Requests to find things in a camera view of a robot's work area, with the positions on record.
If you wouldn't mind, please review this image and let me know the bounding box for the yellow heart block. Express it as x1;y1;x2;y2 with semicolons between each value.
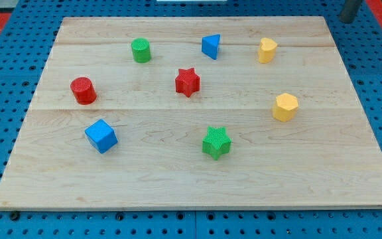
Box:
258;38;277;64

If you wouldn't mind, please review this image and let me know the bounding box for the green star block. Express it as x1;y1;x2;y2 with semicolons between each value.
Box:
202;126;231;161

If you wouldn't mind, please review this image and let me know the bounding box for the red star block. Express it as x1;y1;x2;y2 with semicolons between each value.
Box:
175;68;200;98

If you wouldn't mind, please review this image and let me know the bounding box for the blue triangle block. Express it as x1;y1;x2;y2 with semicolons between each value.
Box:
201;34;221;60

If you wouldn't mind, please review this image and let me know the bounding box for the green cylinder block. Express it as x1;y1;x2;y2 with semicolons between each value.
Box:
131;38;151;63

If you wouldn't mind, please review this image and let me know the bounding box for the blue cube block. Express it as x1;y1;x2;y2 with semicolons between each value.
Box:
84;119;118;154

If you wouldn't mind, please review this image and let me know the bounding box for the yellow hexagon block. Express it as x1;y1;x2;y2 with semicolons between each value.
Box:
272;93;299;122

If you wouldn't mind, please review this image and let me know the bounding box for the red cylinder block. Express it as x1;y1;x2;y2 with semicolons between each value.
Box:
70;77;97;105

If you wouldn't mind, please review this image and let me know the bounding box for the wooden board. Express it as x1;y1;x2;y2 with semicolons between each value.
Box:
0;17;382;211

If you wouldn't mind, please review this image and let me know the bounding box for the grey robot stylus rod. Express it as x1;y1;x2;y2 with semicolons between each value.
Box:
338;0;363;24

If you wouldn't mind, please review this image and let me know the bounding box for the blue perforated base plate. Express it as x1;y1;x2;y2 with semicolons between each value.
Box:
0;0;382;238

